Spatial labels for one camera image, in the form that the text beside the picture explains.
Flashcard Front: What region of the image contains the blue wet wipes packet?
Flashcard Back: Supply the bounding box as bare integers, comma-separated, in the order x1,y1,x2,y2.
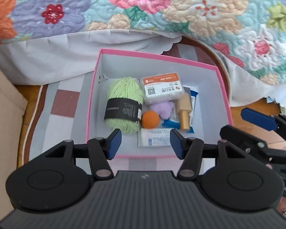
162,86,198,133

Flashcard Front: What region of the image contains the white tissue packet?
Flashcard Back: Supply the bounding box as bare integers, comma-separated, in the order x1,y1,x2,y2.
138,128,170,147

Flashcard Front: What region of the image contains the orange ball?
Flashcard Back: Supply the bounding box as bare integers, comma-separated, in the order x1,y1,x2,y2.
141,110,160,129

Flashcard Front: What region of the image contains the purple plush toy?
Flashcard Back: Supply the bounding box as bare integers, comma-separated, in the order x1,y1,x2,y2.
149,101,174,120

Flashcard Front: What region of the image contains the gold perfume bottle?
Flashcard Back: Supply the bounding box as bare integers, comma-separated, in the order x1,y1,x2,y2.
176,93,192,131

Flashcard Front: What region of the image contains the green yarn ball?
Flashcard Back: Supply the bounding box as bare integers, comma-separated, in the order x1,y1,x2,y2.
104,77,144,133

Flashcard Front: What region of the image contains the clear cotton swab box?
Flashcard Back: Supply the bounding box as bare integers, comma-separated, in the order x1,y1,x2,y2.
140,72,184,105

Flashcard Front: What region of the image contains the pink cardboard box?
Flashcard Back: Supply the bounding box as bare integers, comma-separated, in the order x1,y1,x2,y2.
86,49,232,144

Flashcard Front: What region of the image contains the patterned oval rug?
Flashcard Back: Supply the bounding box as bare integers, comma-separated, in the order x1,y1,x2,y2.
17,37,231,167

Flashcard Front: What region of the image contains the white bed skirt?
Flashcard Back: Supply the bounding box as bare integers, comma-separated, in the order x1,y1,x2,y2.
0,30,286,108

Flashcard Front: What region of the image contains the floral quilt bedspread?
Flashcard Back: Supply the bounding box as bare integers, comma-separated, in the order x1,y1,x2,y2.
0,0,286,85

